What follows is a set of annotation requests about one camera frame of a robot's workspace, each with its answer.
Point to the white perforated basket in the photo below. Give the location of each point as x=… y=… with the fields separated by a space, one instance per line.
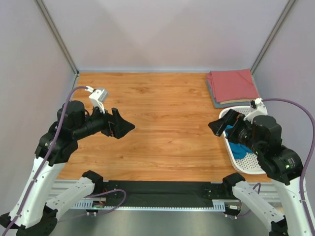
x=249 y=164

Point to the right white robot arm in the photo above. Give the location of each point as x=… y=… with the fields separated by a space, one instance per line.
x=283 y=166

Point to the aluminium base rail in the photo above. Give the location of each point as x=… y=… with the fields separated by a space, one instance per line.
x=267 y=191

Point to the blue t shirt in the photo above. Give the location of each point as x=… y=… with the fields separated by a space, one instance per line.
x=239 y=151

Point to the left aluminium frame post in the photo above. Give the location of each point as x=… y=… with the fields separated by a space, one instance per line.
x=51 y=25

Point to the right aluminium frame post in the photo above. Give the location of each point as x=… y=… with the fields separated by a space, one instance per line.
x=273 y=34

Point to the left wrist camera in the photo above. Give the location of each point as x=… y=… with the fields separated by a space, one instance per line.
x=97 y=97

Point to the aluminium frame post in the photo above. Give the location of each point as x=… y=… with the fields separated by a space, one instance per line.
x=51 y=25
x=273 y=34

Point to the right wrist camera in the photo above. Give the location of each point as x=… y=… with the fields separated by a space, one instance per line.
x=257 y=108

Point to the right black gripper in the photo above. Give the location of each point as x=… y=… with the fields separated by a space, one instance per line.
x=231 y=123

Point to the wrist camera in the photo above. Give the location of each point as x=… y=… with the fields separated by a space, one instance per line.
x=257 y=108
x=97 y=97

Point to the folded red t shirt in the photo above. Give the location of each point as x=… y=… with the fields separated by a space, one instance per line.
x=232 y=85

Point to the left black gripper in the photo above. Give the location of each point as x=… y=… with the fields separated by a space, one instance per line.
x=112 y=124

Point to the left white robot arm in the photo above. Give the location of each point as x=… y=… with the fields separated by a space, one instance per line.
x=34 y=214

